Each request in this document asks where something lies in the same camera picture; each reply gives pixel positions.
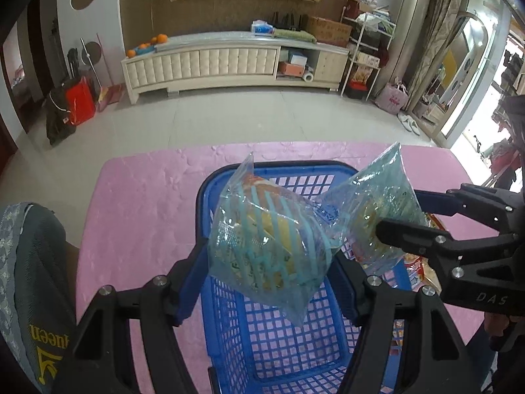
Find tissue pack on cabinet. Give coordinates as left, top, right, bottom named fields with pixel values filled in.
left=251, top=20, right=274, bottom=36

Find cardboard box on cabinet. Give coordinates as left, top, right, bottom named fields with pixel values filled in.
left=304, top=16, right=352, bottom=47

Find pink tote bag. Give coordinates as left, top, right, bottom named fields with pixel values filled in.
left=375, top=78, right=409, bottom=116

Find cream TV cabinet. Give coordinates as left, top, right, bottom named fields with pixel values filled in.
left=121, top=31, right=349, bottom=104

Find oranges on cabinet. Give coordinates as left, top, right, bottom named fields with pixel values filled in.
left=126, top=34, right=168, bottom=59

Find right hand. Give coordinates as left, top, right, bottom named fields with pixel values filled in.
left=484, top=312, right=510, bottom=337

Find black bag on floor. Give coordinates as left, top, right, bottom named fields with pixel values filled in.
left=43, top=87, right=76, bottom=147

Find teal striped bread bag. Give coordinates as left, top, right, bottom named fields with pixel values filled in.
left=207, top=155, right=336, bottom=325

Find white slippers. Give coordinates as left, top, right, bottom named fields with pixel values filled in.
left=397, top=112, right=421, bottom=136

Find pink quilted table cover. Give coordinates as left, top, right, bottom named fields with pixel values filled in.
left=74, top=141, right=504, bottom=394

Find white metal shelf rack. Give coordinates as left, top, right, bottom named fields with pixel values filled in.
left=340, top=4, right=396, bottom=101

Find red shopping bag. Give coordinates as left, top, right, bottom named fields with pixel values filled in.
left=65, top=77, right=95, bottom=126

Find blue plastic basket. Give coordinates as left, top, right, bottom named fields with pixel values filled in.
left=196, top=161, right=404, bottom=393

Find clear teal snack bag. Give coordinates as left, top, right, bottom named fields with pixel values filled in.
left=315, top=143, right=429, bottom=276

